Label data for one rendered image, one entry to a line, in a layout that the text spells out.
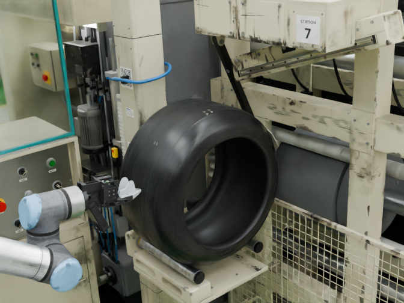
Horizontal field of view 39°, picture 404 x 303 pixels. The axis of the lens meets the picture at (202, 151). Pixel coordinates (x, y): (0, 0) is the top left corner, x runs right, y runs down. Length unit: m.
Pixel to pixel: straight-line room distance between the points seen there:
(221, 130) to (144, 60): 0.41
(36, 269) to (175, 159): 0.53
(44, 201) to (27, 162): 0.65
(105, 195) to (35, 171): 0.63
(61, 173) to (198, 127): 0.75
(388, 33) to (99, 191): 0.95
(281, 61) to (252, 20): 0.20
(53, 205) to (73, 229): 0.77
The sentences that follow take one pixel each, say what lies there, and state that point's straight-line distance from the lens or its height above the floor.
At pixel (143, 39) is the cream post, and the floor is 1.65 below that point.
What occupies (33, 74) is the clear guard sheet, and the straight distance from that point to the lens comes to 2.15.
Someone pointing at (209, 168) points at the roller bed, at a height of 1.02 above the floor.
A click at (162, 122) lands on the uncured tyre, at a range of 1.83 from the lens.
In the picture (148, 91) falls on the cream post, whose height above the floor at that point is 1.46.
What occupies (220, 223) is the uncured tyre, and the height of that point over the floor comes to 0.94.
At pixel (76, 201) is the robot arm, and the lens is 1.63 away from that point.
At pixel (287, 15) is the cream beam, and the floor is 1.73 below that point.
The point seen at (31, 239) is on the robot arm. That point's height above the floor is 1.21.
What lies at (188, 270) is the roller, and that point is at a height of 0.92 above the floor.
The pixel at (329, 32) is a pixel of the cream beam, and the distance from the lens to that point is 1.70.
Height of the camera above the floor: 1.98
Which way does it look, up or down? 21 degrees down
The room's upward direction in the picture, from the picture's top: 3 degrees counter-clockwise
